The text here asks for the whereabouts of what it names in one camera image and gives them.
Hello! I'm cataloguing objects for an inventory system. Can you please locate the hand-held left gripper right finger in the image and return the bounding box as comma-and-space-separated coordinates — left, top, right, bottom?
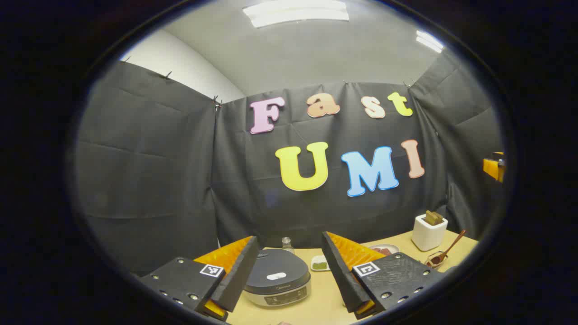
322, 232, 445, 320

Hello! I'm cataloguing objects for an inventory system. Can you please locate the small ceiling light panel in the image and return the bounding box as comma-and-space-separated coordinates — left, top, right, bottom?
415, 30, 445, 54

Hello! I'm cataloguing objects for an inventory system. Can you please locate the large ceiling light panel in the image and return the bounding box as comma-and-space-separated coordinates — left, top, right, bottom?
242, 0, 350, 28

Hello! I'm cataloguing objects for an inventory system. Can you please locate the dark grey rice cooker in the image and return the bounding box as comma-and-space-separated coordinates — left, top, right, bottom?
244, 248, 312, 308

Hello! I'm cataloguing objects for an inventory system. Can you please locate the black backdrop cloth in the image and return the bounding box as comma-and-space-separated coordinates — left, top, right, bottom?
75, 47, 504, 276

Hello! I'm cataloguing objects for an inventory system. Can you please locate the round white plate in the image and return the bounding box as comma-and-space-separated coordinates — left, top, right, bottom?
368, 244, 400, 257

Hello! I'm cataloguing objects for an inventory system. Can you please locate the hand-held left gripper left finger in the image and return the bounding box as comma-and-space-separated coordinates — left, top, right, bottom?
138, 236, 260, 322

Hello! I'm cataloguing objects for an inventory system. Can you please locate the white toaster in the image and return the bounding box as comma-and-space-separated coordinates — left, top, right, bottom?
411, 214, 448, 252

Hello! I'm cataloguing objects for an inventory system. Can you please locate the brown wooden spoon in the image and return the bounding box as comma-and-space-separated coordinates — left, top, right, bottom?
428, 229, 466, 267

